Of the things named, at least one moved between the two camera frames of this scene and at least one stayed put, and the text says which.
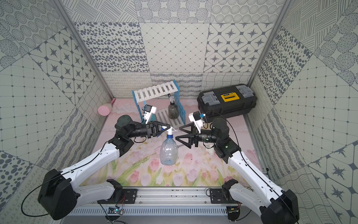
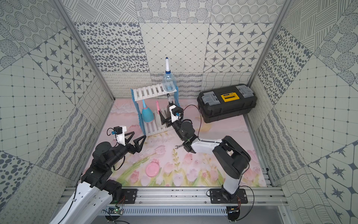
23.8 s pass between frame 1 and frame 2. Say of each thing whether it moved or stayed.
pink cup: moved
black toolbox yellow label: stayed
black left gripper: moved
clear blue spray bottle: moved
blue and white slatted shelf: stayed
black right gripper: moved
